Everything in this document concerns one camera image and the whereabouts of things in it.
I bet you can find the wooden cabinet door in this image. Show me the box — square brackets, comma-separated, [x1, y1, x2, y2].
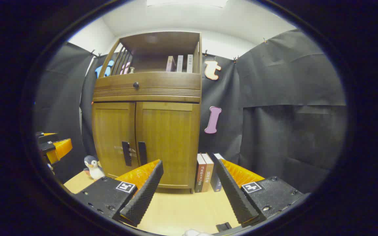
[92, 102, 139, 179]
[135, 102, 200, 189]

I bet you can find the wooden double-door shoe cabinet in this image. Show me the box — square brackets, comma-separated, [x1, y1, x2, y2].
[92, 31, 202, 194]

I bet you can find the black door handle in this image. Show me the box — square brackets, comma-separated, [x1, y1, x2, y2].
[138, 141, 148, 166]
[122, 141, 132, 167]

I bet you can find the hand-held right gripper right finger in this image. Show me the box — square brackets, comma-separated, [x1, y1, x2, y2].
[215, 157, 305, 228]

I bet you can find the tan book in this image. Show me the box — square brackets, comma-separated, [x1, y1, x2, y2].
[201, 153, 214, 192]

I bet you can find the blue book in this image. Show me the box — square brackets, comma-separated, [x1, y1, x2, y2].
[209, 152, 225, 192]

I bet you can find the red-brown book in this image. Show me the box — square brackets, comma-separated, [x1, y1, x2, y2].
[195, 153, 206, 193]

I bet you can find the black backdrop cloth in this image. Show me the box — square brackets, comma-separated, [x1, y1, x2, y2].
[33, 29, 347, 194]

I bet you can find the penguin plush toy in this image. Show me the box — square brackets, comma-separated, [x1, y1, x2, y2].
[83, 155, 106, 181]

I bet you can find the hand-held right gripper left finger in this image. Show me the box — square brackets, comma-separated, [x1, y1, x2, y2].
[73, 160, 164, 227]

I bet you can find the ceiling light panel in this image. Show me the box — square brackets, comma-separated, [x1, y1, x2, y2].
[146, 0, 229, 8]

